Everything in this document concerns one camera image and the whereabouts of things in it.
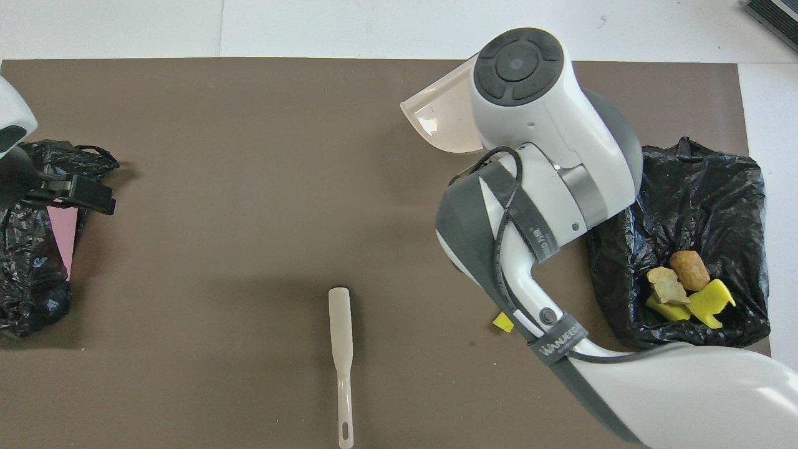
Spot beige sponge piece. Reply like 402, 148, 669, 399
646, 266, 691, 306

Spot pink bin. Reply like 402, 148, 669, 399
53, 206, 79, 281

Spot black plastic trash bag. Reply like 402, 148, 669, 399
0, 140, 120, 338
587, 137, 769, 350

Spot beige plastic dustpan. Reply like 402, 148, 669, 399
400, 55, 484, 155

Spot brown table mat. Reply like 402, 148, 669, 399
0, 57, 783, 449

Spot dark ribbed device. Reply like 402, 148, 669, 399
745, 0, 798, 54

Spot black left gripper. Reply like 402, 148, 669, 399
25, 175, 118, 216

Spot beige hand brush black bristles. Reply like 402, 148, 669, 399
328, 287, 355, 449

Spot brown cork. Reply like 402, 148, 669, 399
670, 250, 711, 292

